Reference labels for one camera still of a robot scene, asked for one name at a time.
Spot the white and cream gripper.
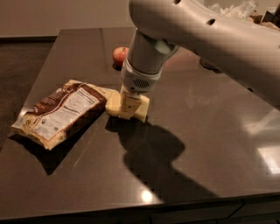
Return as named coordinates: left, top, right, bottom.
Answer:
left=119, top=59, right=161, bottom=120

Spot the yellow sponge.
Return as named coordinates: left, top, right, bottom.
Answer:
left=105, top=91, right=150, bottom=123

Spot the brown and cream snack bag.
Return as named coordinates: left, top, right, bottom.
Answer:
left=11, top=80, right=114, bottom=151

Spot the red apple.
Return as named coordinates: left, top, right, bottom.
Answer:
left=112, top=47, right=129, bottom=67

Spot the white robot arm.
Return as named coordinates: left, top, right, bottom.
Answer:
left=120, top=0, right=280, bottom=121

